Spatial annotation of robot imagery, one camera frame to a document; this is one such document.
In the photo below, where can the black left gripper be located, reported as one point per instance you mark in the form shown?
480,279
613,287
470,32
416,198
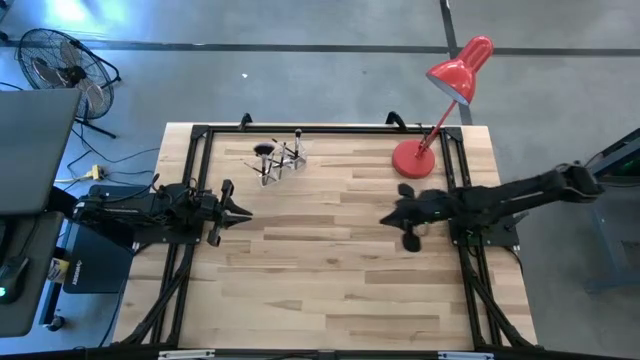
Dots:
212,212

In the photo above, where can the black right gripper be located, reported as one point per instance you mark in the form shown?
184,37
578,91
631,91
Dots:
425,210

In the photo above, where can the large fluffy powder brush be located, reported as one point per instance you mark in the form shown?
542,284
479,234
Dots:
264,150

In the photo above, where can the brown-tipped makeup brush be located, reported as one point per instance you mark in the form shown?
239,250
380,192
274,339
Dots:
282,157

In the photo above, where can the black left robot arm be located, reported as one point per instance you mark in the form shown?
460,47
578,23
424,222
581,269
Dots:
135,207

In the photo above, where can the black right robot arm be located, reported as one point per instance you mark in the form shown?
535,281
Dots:
510,197

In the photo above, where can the red desk lamp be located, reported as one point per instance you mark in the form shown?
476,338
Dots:
412,160

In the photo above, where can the clear acrylic organizer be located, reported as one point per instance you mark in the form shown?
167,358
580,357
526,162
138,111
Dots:
277,167

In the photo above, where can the yellow power plug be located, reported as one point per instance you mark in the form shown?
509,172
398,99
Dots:
92,173

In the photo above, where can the yellow and white label card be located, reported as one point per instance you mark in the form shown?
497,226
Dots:
59,270

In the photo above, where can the grey side desk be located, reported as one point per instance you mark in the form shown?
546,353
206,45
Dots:
30,235

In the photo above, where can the black caster wheel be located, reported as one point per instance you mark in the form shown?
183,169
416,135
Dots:
56,323

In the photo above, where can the grey flat panel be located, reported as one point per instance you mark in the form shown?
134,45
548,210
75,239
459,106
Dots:
35,150

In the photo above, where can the black floor fan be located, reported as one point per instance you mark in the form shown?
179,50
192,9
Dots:
70,75

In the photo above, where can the dark metal cart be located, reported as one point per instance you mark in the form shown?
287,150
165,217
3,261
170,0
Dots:
607,285

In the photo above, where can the black computer mouse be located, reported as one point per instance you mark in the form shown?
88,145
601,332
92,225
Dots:
12,277

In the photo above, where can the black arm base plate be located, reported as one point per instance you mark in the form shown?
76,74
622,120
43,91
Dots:
505,235
165,237

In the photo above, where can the black aluminium table frame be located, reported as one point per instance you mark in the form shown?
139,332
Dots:
325,130

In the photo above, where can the white frame bracket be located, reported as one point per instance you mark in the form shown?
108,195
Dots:
187,355
465,356

